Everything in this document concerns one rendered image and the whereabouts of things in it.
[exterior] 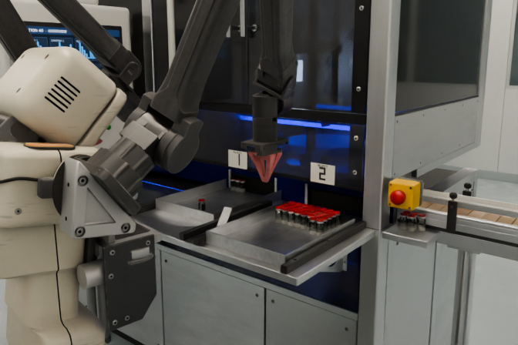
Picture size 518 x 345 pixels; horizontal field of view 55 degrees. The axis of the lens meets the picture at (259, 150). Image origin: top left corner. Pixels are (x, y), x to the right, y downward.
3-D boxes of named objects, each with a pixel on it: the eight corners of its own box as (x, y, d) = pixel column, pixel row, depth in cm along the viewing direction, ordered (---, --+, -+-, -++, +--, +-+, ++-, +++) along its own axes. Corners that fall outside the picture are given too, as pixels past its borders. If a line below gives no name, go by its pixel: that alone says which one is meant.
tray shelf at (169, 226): (216, 190, 191) (216, 185, 191) (386, 229, 149) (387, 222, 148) (110, 222, 154) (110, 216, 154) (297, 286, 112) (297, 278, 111)
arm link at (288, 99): (259, 59, 109) (291, 77, 106) (281, 58, 119) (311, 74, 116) (240, 107, 114) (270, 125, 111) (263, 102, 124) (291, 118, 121)
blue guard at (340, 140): (28, 127, 262) (25, 93, 258) (363, 187, 143) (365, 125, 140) (26, 128, 261) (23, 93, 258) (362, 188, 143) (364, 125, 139)
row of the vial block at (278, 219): (277, 219, 150) (278, 205, 149) (329, 232, 139) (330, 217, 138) (274, 222, 149) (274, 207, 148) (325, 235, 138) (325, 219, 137)
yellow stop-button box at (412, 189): (397, 200, 144) (398, 176, 142) (422, 205, 139) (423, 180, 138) (386, 206, 138) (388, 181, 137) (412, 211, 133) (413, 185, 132)
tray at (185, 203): (225, 187, 188) (225, 179, 187) (281, 199, 172) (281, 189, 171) (156, 209, 162) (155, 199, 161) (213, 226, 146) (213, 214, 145)
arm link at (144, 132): (112, 139, 76) (137, 157, 75) (156, 97, 81) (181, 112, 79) (126, 169, 84) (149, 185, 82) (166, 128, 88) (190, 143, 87)
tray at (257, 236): (281, 212, 158) (281, 202, 158) (354, 229, 142) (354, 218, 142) (206, 242, 132) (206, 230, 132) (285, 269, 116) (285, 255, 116)
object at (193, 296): (169, 247, 361) (165, 128, 344) (462, 350, 235) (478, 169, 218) (36, 299, 284) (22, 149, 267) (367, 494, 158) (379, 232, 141)
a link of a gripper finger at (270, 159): (288, 179, 118) (289, 141, 116) (270, 186, 112) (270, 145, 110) (266, 175, 122) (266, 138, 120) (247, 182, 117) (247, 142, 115)
